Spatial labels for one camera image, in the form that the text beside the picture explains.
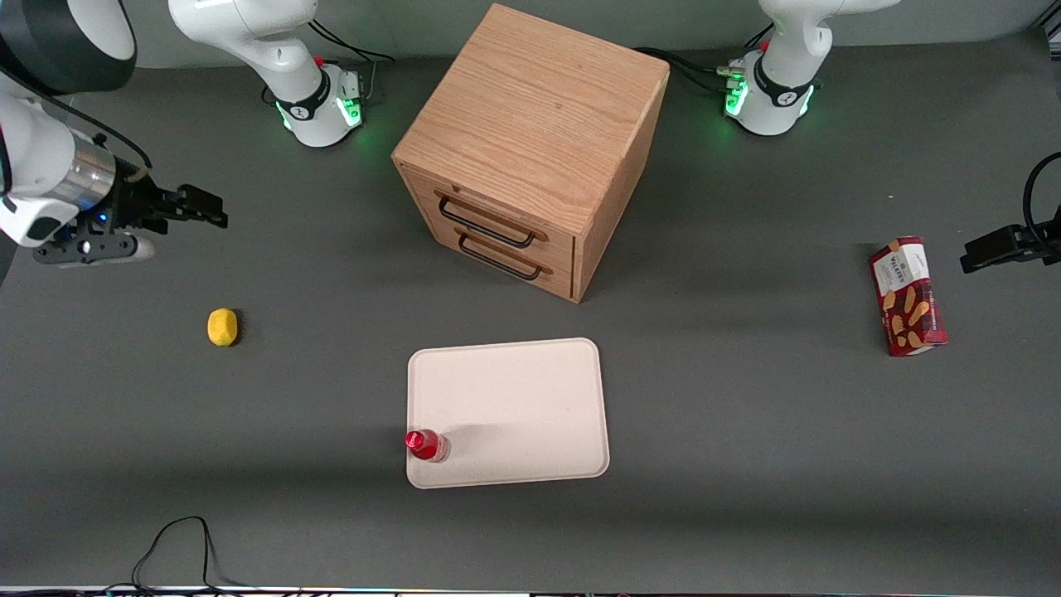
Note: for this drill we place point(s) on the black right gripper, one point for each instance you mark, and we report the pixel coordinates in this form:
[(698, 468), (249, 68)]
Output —
[(133, 206)]

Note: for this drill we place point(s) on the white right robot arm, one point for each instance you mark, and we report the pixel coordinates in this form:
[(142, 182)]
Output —
[(273, 50)]

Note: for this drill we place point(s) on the wooden drawer cabinet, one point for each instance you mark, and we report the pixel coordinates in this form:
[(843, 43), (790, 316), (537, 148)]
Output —
[(530, 116)]

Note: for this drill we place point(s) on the wooden drawer front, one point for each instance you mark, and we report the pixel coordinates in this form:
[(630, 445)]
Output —
[(557, 280), (497, 211)]

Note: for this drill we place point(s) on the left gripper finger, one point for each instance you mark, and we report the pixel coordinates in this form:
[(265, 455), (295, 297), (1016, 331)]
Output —
[(986, 247), (1040, 245)]

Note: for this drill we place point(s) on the red tartan shortbread box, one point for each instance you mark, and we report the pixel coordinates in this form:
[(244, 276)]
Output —
[(909, 298)]

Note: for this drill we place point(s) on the cream plastic tray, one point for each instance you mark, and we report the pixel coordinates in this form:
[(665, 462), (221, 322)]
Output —
[(522, 398)]

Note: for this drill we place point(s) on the red coke bottle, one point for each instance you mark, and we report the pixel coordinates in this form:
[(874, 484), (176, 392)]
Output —
[(426, 445)]

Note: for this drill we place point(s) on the yellow lemon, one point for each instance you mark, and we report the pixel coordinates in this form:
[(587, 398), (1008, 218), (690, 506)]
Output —
[(222, 327)]

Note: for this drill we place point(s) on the black rail strip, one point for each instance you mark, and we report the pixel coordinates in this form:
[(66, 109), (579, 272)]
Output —
[(1053, 33)]

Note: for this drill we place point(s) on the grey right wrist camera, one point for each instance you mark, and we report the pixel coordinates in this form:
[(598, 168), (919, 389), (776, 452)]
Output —
[(91, 250)]

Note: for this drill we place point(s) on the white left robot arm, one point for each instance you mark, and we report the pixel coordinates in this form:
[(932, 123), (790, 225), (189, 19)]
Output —
[(787, 58)]

